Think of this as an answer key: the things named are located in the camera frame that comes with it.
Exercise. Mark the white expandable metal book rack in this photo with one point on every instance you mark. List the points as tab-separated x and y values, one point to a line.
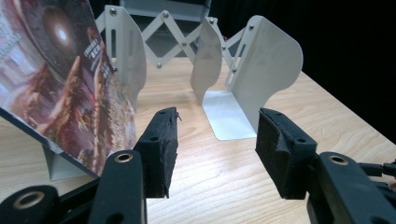
264	68

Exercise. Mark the white metal stand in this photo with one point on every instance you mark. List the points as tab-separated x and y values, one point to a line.
168	7

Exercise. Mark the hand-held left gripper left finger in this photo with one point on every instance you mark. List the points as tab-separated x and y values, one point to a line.
158	149

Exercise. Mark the red illustrated magazine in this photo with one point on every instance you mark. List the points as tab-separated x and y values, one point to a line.
59	84

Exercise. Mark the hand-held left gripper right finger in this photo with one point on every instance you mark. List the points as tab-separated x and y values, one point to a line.
283	155

